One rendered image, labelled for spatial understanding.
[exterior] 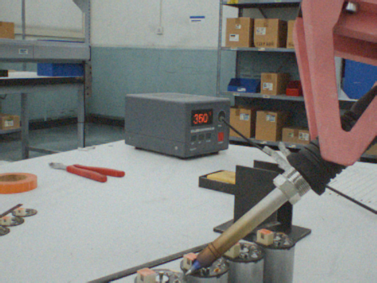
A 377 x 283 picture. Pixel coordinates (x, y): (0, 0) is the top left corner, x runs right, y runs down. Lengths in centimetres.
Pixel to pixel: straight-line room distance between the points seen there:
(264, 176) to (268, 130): 427
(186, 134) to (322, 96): 55
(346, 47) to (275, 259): 12
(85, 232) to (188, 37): 521
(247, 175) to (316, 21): 26
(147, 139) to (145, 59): 515
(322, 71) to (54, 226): 34
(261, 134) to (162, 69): 166
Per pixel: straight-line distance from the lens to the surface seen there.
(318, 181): 23
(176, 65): 572
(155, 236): 47
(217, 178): 62
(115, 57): 627
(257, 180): 46
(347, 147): 23
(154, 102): 81
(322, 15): 23
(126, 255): 43
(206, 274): 25
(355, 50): 27
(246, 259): 27
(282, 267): 29
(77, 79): 349
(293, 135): 469
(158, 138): 81
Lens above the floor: 92
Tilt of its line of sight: 8 degrees down
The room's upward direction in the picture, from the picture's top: 2 degrees clockwise
